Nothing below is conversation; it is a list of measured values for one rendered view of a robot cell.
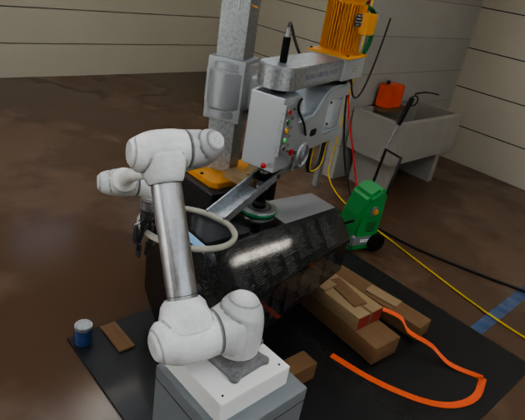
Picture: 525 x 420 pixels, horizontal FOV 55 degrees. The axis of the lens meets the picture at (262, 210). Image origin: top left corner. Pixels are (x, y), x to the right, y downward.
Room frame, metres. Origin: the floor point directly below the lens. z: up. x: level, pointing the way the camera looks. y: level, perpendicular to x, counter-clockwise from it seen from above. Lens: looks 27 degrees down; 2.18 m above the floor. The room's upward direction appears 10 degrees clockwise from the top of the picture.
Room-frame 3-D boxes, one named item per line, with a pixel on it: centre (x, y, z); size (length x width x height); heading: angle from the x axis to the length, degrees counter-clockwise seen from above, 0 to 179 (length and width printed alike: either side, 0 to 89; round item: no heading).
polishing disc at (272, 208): (2.69, 0.02, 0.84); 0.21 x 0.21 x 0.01
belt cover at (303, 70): (3.00, -0.15, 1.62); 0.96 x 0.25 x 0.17; 151
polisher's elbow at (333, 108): (3.27, -0.29, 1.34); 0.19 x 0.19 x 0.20
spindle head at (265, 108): (2.76, -0.01, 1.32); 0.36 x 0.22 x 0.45; 151
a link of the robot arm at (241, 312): (1.37, 0.02, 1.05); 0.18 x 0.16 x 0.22; 126
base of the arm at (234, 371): (1.39, -0.01, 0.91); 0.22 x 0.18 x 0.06; 140
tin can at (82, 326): (2.22, 0.90, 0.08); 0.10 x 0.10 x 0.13
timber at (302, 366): (2.18, -0.32, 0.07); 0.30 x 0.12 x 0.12; 134
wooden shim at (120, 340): (2.30, 0.73, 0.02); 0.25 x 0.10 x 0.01; 46
